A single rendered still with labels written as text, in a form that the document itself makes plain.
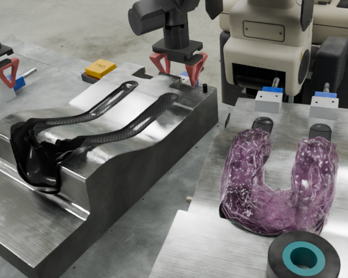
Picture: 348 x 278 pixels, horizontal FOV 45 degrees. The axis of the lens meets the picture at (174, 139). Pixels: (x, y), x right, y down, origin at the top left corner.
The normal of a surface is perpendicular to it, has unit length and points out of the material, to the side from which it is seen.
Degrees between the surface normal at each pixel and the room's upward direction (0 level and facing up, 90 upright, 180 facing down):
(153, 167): 90
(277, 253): 0
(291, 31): 98
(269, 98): 0
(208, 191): 13
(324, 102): 0
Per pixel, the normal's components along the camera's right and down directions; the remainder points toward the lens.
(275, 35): -0.47, 0.68
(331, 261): -0.10, -0.78
